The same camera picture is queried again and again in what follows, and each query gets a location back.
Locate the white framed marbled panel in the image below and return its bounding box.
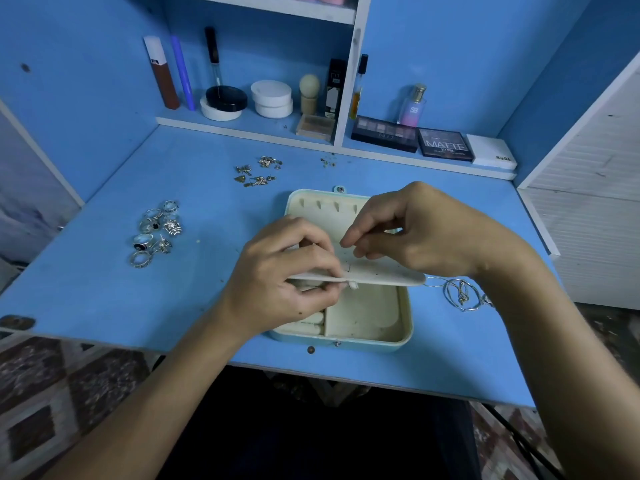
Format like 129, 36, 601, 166
0, 99, 86, 266

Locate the person's right forearm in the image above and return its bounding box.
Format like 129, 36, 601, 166
480, 245, 640, 480

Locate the white shelf unit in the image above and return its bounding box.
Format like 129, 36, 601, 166
155, 0, 518, 182

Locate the square brown powder compact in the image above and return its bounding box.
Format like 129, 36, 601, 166
296, 113, 337, 141

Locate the pile of small earrings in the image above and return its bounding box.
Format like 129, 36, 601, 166
233, 155, 284, 188

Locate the person's left forearm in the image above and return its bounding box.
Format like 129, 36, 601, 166
45, 313, 263, 480

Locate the person's dark clothing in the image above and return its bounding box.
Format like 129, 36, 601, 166
160, 365, 481, 480

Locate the pile of silver rings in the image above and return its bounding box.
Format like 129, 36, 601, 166
128, 199, 184, 269

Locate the blue cosmetic tube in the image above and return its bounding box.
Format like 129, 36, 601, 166
170, 35, 196, 111

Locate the dark eyeshadow palette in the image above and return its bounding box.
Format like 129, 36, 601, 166
351, 115, 420, 154

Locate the pile of silver bracelets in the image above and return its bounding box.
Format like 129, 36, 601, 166
443, 277, 496, 314

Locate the white flat box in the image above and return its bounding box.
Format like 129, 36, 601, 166
466, 133, 518, 174

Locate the white slatted cabinet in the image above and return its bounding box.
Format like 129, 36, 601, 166
517, 51, 640, 311

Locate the black makeup brush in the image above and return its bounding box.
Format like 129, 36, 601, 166
205, 27, 223, 91

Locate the white round cream jar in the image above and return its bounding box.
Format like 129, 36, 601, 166
250, 79, 294, 119

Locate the person's right hand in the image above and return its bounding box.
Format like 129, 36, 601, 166
340, 181, 521, 286

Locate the small pink perfume bottle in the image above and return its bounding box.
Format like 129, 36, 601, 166
398, 85, 427, 129

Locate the brown lipstick tube white cap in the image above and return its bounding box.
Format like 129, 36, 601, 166
143, 35, 181, 111

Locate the beige makeup sponge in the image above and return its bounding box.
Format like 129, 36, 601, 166
299, 75, 321, 117

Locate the person's left hand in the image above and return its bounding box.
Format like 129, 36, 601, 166
220, 217, 347, 341

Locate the black lettered eyeshadow palette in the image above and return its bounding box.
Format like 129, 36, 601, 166
417, 127, 475, 163

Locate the cream jewellery box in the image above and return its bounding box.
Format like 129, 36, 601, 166
265, 187, 429, 353

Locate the thin dark cosmetic bottle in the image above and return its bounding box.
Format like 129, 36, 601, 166
349, 53, 369, 121

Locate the black cosmetic bottle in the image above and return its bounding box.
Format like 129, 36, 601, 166
325, 59, 348, 118

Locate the white bowl black inside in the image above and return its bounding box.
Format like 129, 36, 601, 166
200, 85, 248, 122

